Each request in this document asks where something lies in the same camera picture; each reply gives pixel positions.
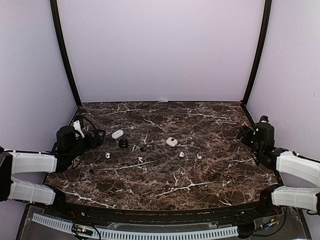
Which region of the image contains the left black frame post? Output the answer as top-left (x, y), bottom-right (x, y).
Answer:
top-left (50, 0), bottom-right (82, 108)

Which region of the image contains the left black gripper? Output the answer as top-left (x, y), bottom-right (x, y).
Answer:
top-left (68, 129), bottom-right (106, 160)

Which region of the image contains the black frame post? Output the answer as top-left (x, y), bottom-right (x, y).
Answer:
top-left (241, 0), bottom-right (272, 109)
top-left (50, 0), bottom-right (82, 108)

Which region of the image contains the beige gold-rimmed charging case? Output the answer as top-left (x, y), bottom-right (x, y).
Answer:
top-left (166, 137), bottom-right (178, 147)

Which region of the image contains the white slotted cable duct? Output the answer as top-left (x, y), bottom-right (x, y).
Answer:
top-left (31, 213), bottom-right (239, 240)

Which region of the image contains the black front table rail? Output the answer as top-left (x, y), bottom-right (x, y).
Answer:
top-left (55, 202), bottom-right (260, 225)

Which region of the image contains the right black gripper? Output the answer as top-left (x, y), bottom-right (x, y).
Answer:
top-left (237, 125), bottom-right (263, 159)

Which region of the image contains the right black frame post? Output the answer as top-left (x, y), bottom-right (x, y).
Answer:
top-left (241, 0), bottom-right (272, 109)

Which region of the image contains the white bud earbud right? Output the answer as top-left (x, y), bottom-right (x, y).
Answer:
top-left (179, 152), bottom-right (186, 158)

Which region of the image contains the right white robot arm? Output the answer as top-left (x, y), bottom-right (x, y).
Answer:
top-left (237, 115), bottom-right (320, 217)

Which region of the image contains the black round charging case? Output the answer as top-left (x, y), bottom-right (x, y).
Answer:
top-left (118, 138), bottom-right (129, 149)

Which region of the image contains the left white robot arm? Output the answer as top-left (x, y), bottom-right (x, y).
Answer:
top-left (0, 125), bottom-right (106, 218)

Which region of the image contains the white oval charging case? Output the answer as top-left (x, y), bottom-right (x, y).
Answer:
top-left (111, 129), bottom-right (124, 140)

